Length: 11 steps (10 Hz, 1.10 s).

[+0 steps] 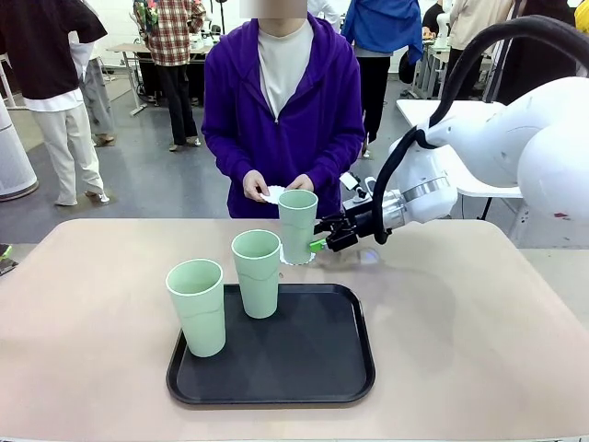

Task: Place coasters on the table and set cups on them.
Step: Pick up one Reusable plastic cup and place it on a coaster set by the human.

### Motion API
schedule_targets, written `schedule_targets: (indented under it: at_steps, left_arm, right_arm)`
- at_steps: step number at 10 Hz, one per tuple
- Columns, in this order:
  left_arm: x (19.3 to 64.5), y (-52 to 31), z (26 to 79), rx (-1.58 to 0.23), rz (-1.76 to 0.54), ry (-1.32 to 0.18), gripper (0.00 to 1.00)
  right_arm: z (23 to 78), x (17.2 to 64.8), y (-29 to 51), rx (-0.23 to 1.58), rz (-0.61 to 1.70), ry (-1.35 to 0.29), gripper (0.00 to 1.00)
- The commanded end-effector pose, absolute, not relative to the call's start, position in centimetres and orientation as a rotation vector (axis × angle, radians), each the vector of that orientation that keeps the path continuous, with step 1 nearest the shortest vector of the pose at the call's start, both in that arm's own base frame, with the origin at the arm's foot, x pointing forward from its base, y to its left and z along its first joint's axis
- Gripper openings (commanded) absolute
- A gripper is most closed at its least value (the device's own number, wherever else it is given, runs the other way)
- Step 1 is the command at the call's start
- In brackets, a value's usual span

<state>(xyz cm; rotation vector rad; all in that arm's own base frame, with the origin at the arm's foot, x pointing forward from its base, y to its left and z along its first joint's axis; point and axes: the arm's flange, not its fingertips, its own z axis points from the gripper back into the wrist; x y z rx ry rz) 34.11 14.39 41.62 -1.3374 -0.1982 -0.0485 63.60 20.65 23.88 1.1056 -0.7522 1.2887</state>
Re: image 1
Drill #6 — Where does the wooden background desk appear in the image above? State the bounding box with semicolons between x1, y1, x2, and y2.
106;43;208;116

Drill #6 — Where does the person in dark coat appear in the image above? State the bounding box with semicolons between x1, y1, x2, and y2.
499;0;576;106

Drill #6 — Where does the person in yellow top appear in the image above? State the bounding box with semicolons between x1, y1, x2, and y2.
573;0;589;37

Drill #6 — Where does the person in beige top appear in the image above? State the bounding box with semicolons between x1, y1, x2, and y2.
448;0;514;100

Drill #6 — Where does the person's right forearm purple sleeve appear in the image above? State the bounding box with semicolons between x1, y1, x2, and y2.
202;123;261;185

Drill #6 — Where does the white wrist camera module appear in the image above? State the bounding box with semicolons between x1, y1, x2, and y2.
340;171;376;204

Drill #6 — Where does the black corrugated cable hose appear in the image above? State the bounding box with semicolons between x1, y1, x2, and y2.
372;15;589;245

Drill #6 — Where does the person in blue jacket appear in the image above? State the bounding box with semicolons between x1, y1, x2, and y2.
342;0;424;160

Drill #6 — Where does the person's right hand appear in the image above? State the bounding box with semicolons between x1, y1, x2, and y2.
242;169;271;203

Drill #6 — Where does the white cylindrical air purifier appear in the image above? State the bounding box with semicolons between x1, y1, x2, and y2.
0;99;40;203

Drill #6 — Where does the person's left forearm purple sleeve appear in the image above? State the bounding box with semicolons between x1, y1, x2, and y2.
306;128;366;191

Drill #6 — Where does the black plastic serving tray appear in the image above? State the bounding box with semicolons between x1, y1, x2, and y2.
166;283;376;406

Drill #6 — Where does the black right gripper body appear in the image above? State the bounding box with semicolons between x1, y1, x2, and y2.
341;205;384;240

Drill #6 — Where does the person in plaid shirt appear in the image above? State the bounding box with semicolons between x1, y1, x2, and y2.
133;0;207;152

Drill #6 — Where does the person in grey trousers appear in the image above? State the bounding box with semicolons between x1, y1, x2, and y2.
68;41;116;147

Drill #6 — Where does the person in purple hoodie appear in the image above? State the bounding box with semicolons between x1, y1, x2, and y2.
201;12;366;220

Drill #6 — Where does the pale green plastic cup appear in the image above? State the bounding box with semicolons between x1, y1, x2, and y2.
277;189;319;263
165;258;226;358
231;229;282;320

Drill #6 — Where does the person's left hand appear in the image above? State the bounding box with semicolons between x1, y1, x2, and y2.
284;174;316;192

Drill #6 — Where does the white scalloped paper coaster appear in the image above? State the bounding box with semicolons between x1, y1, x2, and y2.
278;250;318;268
257;185;287;204

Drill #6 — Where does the person in black top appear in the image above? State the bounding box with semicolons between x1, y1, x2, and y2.
0;0;110;207

